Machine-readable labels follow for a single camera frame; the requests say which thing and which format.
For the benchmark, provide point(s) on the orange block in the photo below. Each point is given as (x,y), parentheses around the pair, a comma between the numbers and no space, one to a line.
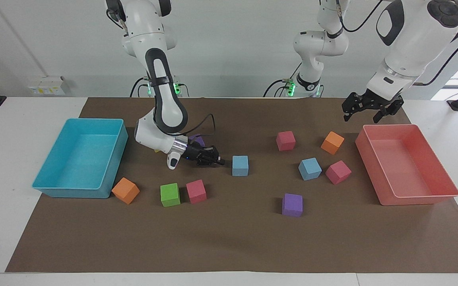
(125,191)
(332,143)

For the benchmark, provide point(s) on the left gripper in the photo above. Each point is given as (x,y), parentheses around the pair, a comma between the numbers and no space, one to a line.
(378,101)

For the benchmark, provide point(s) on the red plastic tray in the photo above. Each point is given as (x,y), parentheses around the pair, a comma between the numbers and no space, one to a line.
(406,165)

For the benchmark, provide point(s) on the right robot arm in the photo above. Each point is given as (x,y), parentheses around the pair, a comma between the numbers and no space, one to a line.
(163,99)

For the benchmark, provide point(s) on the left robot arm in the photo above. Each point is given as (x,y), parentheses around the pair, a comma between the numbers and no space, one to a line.
(416,35)

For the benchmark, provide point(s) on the green block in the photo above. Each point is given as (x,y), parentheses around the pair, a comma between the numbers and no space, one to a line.
(170,195)

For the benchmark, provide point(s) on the blue plastic tray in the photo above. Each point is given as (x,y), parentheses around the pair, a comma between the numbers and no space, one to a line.
(80,159)

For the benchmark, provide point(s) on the pink block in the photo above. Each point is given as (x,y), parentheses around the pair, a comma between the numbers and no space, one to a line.
(286,141)
(196,192)
(338,173)

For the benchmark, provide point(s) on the white wall socket box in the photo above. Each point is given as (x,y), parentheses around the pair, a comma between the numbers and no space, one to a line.
(48,85)

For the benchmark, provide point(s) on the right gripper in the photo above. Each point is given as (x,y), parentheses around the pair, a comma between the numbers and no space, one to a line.
(193,151)

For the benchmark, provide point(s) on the purple block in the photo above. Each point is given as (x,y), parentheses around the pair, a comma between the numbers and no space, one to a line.
(199,140)
(292,205)

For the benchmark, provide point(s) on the blue block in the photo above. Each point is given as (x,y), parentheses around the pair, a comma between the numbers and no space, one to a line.
(240,167)
(310,170)

